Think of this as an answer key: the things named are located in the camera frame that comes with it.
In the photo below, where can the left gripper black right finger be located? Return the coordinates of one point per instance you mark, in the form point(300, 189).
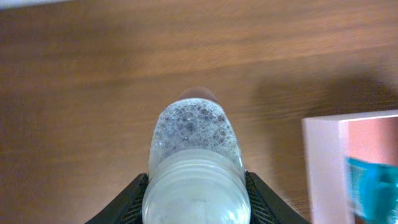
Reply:
point(266, 206)

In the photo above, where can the pink white open box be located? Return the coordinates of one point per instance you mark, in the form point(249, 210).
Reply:
point(329, 142)

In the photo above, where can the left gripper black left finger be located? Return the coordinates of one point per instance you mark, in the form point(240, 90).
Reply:
point(126, 208)

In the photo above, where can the clear foaming soap pump bottle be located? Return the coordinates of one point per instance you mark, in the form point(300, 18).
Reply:
point(196, 169)

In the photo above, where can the blue Listerine mouthwash bottle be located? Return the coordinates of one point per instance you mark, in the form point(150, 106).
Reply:
point(372, 192)

